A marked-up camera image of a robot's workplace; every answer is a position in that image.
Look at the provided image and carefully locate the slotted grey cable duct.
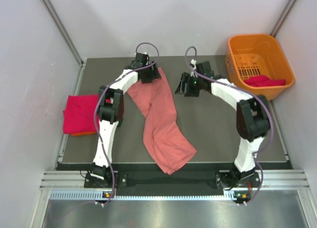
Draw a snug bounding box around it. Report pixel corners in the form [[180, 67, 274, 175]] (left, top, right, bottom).
[[50, 190, 247, 201]]

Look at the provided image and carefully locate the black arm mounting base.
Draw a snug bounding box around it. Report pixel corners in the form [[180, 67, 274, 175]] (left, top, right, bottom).
[[84, 163, 260, 196]]

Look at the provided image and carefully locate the orange plastic basket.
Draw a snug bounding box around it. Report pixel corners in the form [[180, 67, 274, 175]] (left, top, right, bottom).
[[225, 34, 295, 101]]

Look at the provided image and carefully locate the folded dark green t shirt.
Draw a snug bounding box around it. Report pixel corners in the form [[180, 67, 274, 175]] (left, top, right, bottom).
[[118, 118, 124, 127]]

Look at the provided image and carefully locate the folded orange t shirt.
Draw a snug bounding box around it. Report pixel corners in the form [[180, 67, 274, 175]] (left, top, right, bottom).
[[71, 132, 96, 137]]

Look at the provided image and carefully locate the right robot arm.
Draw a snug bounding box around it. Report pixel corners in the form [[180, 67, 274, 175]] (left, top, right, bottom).
[[175, 59, 271, 186]]

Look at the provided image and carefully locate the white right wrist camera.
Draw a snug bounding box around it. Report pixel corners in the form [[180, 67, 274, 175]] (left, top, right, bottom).
[[190, 59, 198, 78]]

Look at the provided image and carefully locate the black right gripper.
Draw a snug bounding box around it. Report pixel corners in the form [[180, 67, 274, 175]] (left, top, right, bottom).
[[175, 73, 204, 97]]

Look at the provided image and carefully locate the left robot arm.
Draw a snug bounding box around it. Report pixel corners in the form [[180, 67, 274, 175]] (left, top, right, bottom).
[[93, 52, 160, 187]]

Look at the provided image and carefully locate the salmon pink t shirt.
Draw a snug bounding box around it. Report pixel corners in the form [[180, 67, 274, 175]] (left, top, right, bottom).
[[127, 68, 197, 175]]

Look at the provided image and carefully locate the magenta t shirt in basket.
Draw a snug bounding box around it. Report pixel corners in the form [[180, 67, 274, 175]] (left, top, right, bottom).
[[244, 75, 286, 87]]

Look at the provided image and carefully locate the folded magenta t shirt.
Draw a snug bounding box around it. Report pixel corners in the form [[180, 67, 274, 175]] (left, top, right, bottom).
[[62, 94, 98, 134]]

